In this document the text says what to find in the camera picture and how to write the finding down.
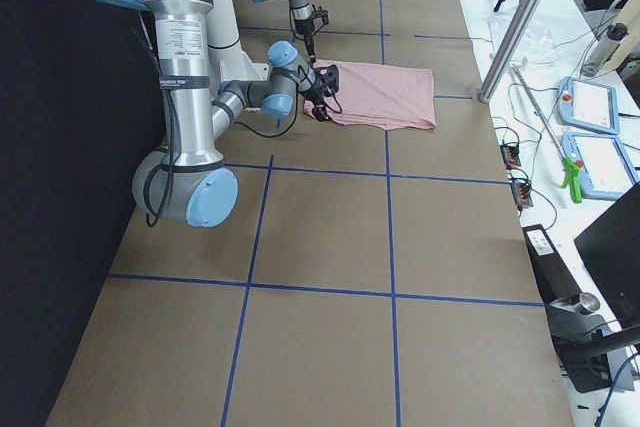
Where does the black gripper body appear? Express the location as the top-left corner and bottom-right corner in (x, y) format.
(305, 86), (327, 111)
(294, 19), (315, 47)

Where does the pink Snoopy t-shirt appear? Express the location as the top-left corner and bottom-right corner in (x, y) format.
(317, 59), (436, 131)

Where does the clear plastic bag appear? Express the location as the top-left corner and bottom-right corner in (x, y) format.
(487, 15), (559, 65)

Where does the upper teach pendant tablet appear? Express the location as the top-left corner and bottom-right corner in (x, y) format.
(557, 77), (620, 135)

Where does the teach pendant tablet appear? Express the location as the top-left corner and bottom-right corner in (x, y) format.
(562, 132), (639, 201)
(557, 77), (620, 135)

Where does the black box with white label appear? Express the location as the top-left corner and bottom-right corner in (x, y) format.
(522, 224), (581, 304)

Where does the lower teach pendant tablet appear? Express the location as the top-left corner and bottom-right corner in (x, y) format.
(562, 132), (639, 201)

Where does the clear water bottle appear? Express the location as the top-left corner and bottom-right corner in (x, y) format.
(581, 22), (628, 77)

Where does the black monitor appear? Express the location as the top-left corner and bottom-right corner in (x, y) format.
(574, 185), (640, 327)

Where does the silver metal cylinder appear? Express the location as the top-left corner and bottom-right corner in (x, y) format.
(571, 292), (601, 315)

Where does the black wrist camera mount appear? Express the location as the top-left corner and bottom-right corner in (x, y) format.
(312, 5), (329, 29)
(314, 64), (340, 97)

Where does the black braided camera cable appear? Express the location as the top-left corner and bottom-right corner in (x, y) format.
(269, 0), (331, 46)
(234, 77), (344, 139)

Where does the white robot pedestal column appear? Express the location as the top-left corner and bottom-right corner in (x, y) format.
(206, 0), (268, 100)

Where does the green handled reacher grabber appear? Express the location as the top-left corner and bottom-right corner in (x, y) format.
(511, 65), (584, 204)

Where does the aluminium frame post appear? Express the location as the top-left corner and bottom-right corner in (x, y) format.
(478, 0), (541, 103)

